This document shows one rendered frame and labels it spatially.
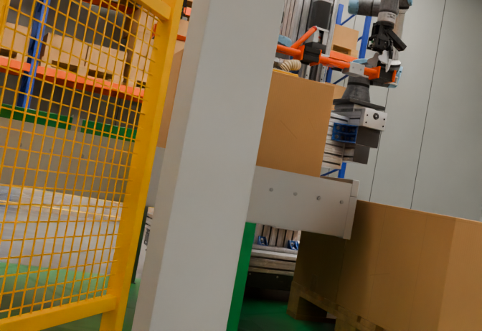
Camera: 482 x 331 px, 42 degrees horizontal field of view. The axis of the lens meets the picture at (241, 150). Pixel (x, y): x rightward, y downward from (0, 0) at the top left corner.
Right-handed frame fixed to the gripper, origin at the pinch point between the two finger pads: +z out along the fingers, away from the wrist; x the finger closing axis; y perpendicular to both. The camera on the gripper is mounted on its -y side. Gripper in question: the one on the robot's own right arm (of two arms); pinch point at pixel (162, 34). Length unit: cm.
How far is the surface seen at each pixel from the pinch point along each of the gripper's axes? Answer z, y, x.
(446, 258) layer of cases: 65, 75, -105
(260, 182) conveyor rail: 53, 31, -62
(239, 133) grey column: 44, -4, -137
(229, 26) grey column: 24, -10, -137
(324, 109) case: 22, 57, -46
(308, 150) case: 39, 54, -46
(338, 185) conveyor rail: 50, 60, -62
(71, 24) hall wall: -146, -15, 813
